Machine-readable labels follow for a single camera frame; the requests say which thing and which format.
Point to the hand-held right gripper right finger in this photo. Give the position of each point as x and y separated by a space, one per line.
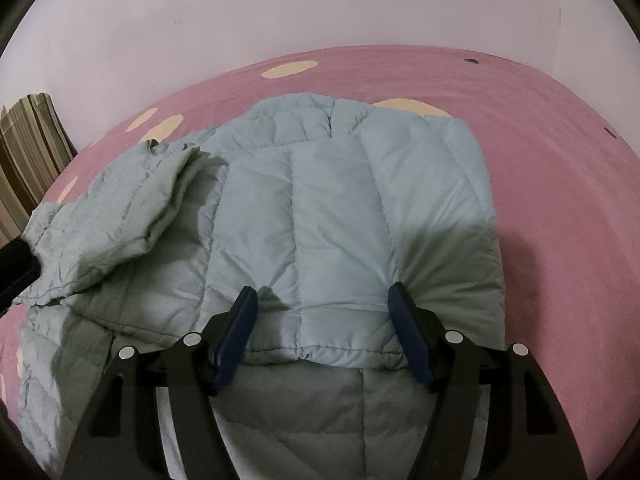
412 332

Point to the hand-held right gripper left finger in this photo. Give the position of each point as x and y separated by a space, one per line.
236 330

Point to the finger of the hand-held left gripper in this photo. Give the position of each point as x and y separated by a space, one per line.
17 267

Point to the light blue puffer jacket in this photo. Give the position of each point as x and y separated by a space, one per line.
320 210

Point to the striped pillow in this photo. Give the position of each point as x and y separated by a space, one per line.
30 150

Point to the pink spotted bed sheet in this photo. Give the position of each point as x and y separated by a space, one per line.
550 185

